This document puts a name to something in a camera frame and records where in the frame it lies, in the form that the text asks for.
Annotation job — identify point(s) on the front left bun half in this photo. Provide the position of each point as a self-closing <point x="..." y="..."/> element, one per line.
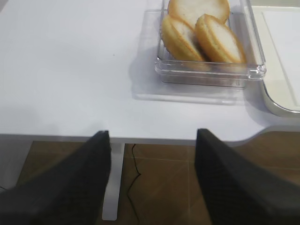
<point x="180" y="41"/>

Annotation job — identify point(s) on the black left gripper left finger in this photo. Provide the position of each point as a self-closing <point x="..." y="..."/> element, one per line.
<point x="69" y="193"/>

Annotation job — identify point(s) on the white metal tray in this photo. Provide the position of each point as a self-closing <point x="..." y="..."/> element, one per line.
<point x="276" y="91"/>

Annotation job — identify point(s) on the back bun half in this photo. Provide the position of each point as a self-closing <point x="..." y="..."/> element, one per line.
<point x="189" y="11"/>

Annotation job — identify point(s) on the clear plastic bun container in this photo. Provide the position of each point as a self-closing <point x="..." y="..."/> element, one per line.
<point x="156" y="75"/>

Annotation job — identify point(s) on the front right bun half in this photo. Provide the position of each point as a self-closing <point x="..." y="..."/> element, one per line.
<point x="217" y="41"/>

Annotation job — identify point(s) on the white table leg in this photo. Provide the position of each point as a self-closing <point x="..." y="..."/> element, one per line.
<point x="112" y="192"/>

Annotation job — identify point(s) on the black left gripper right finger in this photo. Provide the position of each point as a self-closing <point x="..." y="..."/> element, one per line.
<point x="238" y="192"/>

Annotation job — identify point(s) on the white paper sheet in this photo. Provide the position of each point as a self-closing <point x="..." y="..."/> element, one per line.
<point x="284" y="28"/>

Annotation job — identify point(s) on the bun half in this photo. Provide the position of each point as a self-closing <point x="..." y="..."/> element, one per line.
<point x="217" y="41"/>
<point x="180" y="41"/>
<point x="189" y="11"/>

